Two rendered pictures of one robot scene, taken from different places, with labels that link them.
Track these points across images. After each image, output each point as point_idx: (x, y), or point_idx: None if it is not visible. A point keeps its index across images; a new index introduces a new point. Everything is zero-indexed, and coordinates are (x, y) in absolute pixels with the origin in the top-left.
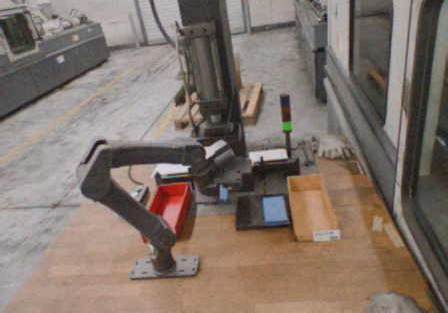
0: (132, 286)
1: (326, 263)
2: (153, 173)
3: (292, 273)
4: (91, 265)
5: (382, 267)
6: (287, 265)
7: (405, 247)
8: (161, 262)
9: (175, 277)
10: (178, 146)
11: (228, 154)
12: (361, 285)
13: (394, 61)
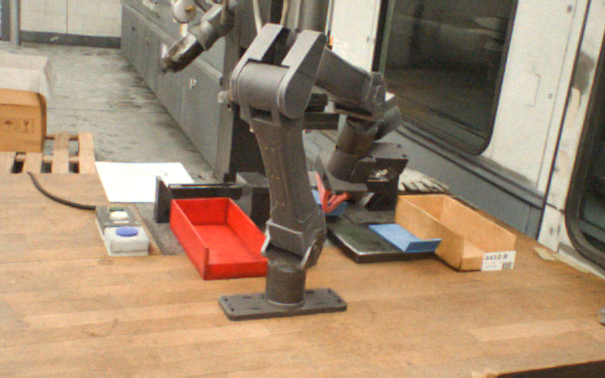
0: (245, 327)
1: (518, 289)
2: (109, 197)
3: (485, 300)
4: (123, 310)
5: (585, 290)
6: (470, 293)
7: (593, 273)
8: (299, 280)
9: (314, 313)
10: (367, 72)
11: (395, 112)
12: (578, 305)
13: (520, 49)
